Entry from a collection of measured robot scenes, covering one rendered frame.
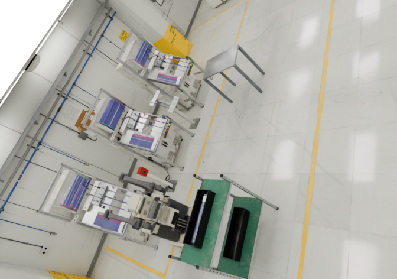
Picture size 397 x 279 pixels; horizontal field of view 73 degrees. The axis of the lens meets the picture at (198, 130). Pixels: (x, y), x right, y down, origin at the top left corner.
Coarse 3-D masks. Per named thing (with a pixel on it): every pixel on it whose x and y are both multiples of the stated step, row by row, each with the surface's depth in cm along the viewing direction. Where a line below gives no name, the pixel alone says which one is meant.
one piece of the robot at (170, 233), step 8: (168, 200) 385; (184, 208) 401; (184, 216) 397; (184, 224) 389; (152, 232) 360; (160, 232) 368; (168, 232) 377; (176, 232) 385; (168, 240) 389; (176, 240) 384
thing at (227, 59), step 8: (232, 48) 440; (240, 48) 438; (216, 56) 466; (224, 56) 446; (232, 56) 429; (248, 56) 450; (208, 64) 473; (216, 64) 452; (224, 64) 433; (232, 64) 417; (256, 64) 463; (208, 72) 460; (216, 72) 440; (240, 72) 426; (264, 72) 477; (208, 80) 467; (248, 80) 440; (216, 88) 479; (256, 88) 452; (224, 96) 492
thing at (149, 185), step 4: (120, 180) 312; (124, 180) 312; (128, 180) 311; (132, 180) 311; (136, 180) 311; (140, 180) 311; (140, 184) 310; (144, 184) 309; (148, 184) 308; (152, 184) 308; (148, 188) 310; (152, 188) 308
